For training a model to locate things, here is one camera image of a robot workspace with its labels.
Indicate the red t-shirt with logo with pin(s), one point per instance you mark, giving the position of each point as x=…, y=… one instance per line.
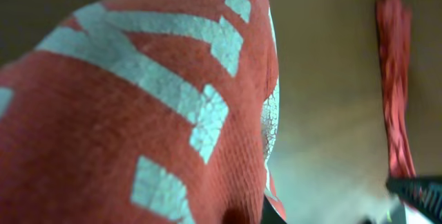
x=143, y=111

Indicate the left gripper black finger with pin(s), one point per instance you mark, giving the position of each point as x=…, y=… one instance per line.
x=269, y=214

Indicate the red garment pile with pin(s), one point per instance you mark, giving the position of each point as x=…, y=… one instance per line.
x=393, y=22

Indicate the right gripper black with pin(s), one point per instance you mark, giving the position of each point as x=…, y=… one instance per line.
x=422, y=193

